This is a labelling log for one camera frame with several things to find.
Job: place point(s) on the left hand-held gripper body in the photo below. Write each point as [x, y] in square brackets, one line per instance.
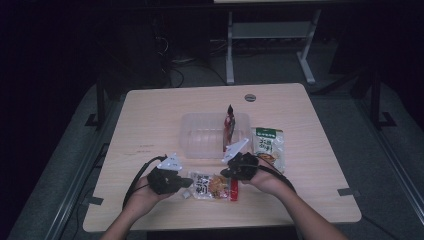
[165, 181]

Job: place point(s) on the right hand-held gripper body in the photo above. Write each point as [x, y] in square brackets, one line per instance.
[245, 165]

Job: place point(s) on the clear red-edged snack packet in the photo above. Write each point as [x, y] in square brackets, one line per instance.
[211, 186]

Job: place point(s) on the red snack packet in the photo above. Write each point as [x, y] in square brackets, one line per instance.
[229, 128]

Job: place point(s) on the clear plastic container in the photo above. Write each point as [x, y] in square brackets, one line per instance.
[203, 136]

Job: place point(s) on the person's right hand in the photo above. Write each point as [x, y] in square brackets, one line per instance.
[266, 183]

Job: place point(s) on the person's left hand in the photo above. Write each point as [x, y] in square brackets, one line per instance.
[143, 200]

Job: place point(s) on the green label snack packet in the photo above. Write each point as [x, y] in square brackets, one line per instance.
[270, 146]

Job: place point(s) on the grey table grommet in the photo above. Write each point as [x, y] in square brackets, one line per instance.
[250, 97]

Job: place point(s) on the grey tape strip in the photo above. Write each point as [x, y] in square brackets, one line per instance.
[93, 200]
[348, 192]

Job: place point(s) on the black metal stand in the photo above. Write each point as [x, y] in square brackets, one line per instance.
[100, 100]
[375, 96]

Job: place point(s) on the metal floor rail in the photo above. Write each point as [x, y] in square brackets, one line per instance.
[393, 156]
[83, 173]

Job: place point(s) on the white metal desk frame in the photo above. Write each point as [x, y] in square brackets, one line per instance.
[271, 30]

